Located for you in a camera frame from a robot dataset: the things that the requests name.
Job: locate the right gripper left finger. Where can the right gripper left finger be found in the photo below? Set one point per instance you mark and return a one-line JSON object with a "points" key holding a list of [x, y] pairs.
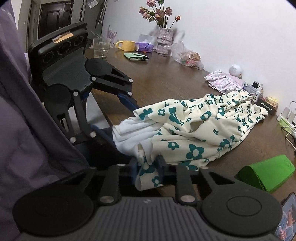
{"points": [[117, 178]]}

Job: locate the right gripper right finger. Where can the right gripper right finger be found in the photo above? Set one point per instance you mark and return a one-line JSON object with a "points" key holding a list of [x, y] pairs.
{"points": [[180, 178]]}

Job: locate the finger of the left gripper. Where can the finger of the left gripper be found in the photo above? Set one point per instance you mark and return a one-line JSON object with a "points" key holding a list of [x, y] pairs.
{"points": [[58, 100], [105, 77]]}

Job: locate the cream teal flower garment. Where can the cream teal flower garment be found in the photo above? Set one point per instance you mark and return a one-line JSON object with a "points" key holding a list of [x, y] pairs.
{"points": [[190, 133]]}

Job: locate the clear drinking glass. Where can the clear drinking glass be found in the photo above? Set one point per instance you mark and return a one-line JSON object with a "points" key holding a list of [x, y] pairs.
{"points": [[101, 47]]}

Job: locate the mint green pouch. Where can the mint green pouch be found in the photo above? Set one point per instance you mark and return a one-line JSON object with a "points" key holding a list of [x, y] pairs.
{"points": [[136, 57]]}

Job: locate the yellow mug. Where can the yellow mug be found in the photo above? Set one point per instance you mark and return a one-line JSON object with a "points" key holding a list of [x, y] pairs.
{"points": [[127, 46]]}

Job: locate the dark entrance door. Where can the dark entrance door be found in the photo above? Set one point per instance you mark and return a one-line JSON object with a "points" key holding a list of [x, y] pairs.
{"points": [[54, 16]]}

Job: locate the purple package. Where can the purple package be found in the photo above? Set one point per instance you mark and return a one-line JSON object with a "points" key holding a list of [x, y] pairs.
{"points": [[143, 47]]}

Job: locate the purple jacket person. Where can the purple jacket person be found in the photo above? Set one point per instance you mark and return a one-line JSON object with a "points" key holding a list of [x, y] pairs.
{"points": [[34, 152]]}

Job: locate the vase with dried flowers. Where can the vase with dried flowers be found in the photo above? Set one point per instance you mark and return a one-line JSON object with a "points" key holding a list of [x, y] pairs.
{"points": [[158, 13]]}

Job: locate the plastic bag with snacks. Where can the plastic bag with snacks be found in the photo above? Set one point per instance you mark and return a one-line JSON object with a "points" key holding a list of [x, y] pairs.
{"points": [[185, 56]]}

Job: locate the green glasses case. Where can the green glasses case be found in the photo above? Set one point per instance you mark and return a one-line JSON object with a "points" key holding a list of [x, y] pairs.
{"points": [[267, 175]]}

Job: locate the white ruffled floral garment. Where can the white ruffled floral garment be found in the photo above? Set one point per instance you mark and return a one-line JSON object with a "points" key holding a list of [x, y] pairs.
{"points": [[221, 82]]}

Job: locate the pink folded garment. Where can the pink folded garment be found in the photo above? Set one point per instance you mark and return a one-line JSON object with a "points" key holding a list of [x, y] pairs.
{"points": [[237, 80]]}

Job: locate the dark green text box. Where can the dark green text box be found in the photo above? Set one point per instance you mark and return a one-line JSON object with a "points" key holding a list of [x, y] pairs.
{"points": [[270, 109]]}

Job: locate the white power strip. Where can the white power strip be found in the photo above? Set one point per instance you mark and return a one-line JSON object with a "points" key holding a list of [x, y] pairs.
{"points": [[289, 127]]}

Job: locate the small black cube device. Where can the small black cube device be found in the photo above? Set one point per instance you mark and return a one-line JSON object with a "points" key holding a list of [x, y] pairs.
{"points": [[256, 85]]}

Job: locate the yellow snack pack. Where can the yellow snack pack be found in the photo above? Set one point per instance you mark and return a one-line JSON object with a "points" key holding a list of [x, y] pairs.
{"points": [[272, 101]]}

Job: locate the smartphone showing video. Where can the smartphone showing video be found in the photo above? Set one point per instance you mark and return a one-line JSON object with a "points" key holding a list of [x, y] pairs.
{"points": [[286, 228]]}

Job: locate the left white charger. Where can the left white charger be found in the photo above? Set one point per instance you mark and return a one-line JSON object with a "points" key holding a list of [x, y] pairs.
{"points": [[285, 112]]}

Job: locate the white charger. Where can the white charger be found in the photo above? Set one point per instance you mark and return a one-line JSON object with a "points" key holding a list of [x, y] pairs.
{"points": [[291, 117], [285, 112]]}

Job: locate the right white charger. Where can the right white charger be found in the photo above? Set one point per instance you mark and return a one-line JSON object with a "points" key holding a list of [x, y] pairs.
{"points": [[291, 117]]}

